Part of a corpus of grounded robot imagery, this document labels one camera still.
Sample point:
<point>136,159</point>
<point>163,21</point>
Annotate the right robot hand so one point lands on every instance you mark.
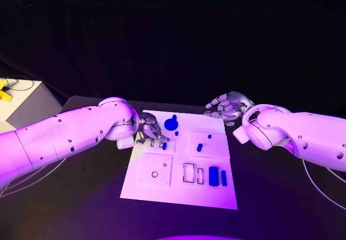
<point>232,106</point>

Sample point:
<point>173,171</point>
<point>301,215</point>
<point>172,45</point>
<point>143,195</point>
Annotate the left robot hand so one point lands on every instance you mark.
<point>149,129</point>

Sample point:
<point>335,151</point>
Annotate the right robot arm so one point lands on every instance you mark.
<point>297,127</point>

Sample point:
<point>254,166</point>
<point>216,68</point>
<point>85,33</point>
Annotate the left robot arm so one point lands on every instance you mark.
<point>81,127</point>

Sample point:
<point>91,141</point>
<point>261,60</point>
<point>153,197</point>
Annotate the white task board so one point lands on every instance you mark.
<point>175,191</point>

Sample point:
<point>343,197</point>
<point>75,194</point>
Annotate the blue gear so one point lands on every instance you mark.
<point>170,124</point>

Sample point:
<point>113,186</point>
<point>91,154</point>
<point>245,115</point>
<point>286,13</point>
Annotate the large blue cylinder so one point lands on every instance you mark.
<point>213,176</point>

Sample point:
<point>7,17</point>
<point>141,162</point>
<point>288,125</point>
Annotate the thin long blue cylinder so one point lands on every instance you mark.
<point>224,178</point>

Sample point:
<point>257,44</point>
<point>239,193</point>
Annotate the yellow object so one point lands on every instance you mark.
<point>4,95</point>

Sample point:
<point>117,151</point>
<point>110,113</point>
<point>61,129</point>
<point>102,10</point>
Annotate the white pedestal box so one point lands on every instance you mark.
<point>26,105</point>

